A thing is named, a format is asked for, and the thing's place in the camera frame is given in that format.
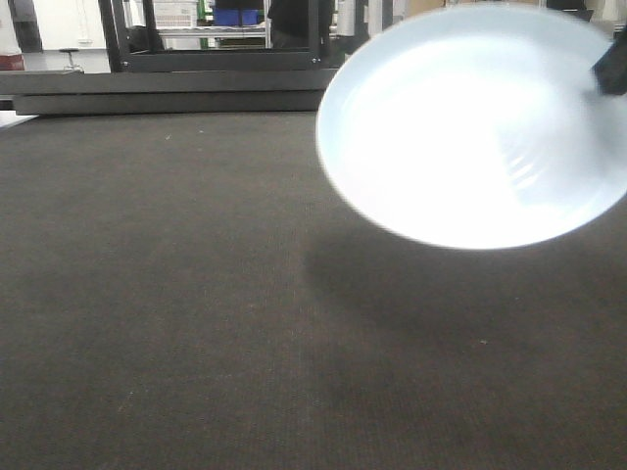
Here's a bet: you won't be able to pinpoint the white perforated crate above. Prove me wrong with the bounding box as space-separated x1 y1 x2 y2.
153 0 198 29

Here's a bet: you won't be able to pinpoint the light blue round tray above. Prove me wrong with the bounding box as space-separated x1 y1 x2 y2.
315 2 626 250

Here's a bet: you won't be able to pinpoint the blue background crates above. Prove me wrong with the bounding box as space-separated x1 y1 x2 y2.
214 8 258 26

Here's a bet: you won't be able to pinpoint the black table edge board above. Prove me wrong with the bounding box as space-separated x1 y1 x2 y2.
1 69 337 116

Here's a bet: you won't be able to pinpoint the black round stool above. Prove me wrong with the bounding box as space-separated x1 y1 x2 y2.
59 47 84 73

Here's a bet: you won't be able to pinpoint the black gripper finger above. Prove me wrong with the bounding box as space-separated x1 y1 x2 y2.
592 37 626 95

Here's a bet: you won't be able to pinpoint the black metal frame rack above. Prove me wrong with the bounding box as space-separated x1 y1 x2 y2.
98 1 335 72

